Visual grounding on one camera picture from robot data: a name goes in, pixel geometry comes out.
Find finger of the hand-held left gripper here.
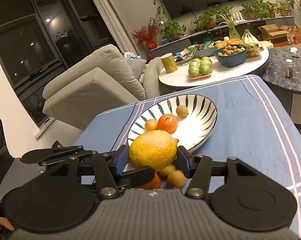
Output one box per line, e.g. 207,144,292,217
119,166,156,188
21,144,99,167

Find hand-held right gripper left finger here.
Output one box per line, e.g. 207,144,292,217
44,145,128,198

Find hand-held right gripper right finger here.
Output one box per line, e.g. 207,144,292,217
177,145,264,198

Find large orange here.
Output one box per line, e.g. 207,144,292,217
138,172,161,190

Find brown longan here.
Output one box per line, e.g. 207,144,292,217
167,170,186,189
176,105,189,118
158,164,176,178

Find large yellow lemon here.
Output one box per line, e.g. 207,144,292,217
129,130,179,172

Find white black-striped plate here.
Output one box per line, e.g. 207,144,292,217
127,94,218,155

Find blue plaid tablecloth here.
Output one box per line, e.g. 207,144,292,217
73,74,301,240

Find beige sofa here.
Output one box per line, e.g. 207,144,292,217
42,44,166,132

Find orange tray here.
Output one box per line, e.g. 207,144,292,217
188,72,213,80

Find grey cushion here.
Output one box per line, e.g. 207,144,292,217
127,59,147,80

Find yellow can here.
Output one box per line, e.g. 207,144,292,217
160,52,178,74

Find white round coffee table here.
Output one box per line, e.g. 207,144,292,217
158,45,269,89

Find glass dish with wrappers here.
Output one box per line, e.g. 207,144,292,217
174,51,197,62

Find dark glass window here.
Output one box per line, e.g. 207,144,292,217
0,0,116,128

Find teal plastic basket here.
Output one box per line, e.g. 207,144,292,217
195,45,217,57

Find dark blue bowl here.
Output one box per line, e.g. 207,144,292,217
213,45,248,67

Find grey television console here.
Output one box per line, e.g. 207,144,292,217
150,16,294,60

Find pile of longans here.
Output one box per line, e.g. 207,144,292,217
217,44,246,55

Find dark marble round table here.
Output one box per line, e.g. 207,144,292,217
259,45,301,125

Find red berry branches in vase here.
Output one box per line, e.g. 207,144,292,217
131,17,161,50

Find orange plastic basket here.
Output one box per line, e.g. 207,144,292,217
215,39,241,48

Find row of potted green plants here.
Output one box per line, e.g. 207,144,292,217
160,0,294,40

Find bunch of bananas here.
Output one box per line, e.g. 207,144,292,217
241,29,264,57

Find glass vase with spider plant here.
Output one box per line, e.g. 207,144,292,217
217,12,243,40

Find white curtain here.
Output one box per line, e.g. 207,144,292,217
83,0,147,60

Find open cardboard box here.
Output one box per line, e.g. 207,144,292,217
258,24,289,47
278,25,296,34

